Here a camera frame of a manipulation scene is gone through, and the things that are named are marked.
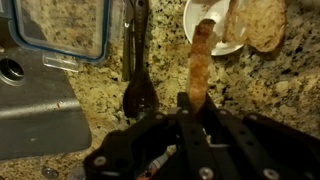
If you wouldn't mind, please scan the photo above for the grey metal robot base plate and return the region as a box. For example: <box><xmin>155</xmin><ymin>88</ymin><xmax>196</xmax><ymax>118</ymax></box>
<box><xmin>0</xmin><ymin>18</ymin><xmax>92</xmax><ymax>160</ymax></box>

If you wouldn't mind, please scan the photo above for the toasted bread slice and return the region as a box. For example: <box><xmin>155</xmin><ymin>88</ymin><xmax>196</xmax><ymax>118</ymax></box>
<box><xmin>187</xmin><ymin>19</ymin><xmax>216</xmax><ymax>113</ymax></box>

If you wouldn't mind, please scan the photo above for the white ceramic bowl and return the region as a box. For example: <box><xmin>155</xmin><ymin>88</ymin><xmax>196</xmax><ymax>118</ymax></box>
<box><xmin>183</xmin><ymin>0</ymin><xmax>243</xmax><ymax>56</ymax></box>

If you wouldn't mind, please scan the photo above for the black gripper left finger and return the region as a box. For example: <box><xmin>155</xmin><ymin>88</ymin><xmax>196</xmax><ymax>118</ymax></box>
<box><xmin>83</xmin><ymin>92</ymin><xmax>215</xmax><ymax>180</ymax></box>

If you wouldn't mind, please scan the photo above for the clear blue-rimmed container lid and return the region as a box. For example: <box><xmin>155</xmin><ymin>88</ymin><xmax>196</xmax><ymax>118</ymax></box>
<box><xmin>7</xmin><ymin>0</ymin><xmax>111</xmax><ymax>71</ymax></box>

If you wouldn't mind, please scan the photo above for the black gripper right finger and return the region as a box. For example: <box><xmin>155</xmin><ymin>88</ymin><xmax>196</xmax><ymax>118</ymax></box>
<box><xmin>202</xmin><ymin>98</ymin><xmax>320</xmax><ymax>180</ymax></box>

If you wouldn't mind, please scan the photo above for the black spoon on counter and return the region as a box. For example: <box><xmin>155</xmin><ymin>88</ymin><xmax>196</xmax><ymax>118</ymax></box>
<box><xmin>123</xmin><ymin>0</ymin><xmax>159</xmax><ymax>118</ymax></box>

